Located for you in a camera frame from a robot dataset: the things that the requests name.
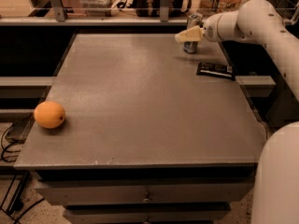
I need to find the grey drawer cabinet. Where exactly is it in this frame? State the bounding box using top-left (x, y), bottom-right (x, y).
top-left (16, 34), bottom-right (265, 224)

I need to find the black cables left floor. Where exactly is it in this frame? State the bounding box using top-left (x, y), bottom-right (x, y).
top-left (0, 115), bottom-right (36, 224)

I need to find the top drawer knob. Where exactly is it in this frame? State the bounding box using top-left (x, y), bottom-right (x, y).
top-left (142, 193), bottom-right (152, 203)

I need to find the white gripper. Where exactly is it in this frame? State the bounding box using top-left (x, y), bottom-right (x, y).
top-left (175, 11), bottom-right (240, 43)

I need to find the orange fruit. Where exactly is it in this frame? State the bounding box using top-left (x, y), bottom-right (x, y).
top-left (34, 101), bottom-right (65, 129)

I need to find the redbull can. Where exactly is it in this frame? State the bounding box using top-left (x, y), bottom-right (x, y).
top-left (183, 13), bottom-right (203, 54)

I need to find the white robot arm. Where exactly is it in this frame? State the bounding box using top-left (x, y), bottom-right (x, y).
top-left (175, 0), bottom-right (299, 224)

